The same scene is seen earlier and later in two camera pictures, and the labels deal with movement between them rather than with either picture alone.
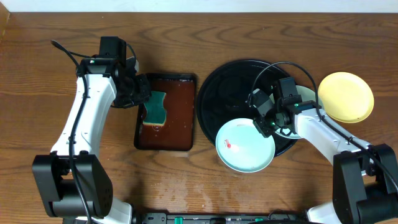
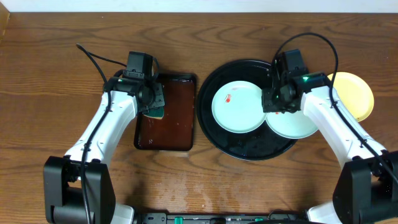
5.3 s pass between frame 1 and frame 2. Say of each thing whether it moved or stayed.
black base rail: stayed
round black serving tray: stayed
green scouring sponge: moved
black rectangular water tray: stayed
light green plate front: moved
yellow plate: stayed
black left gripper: moved
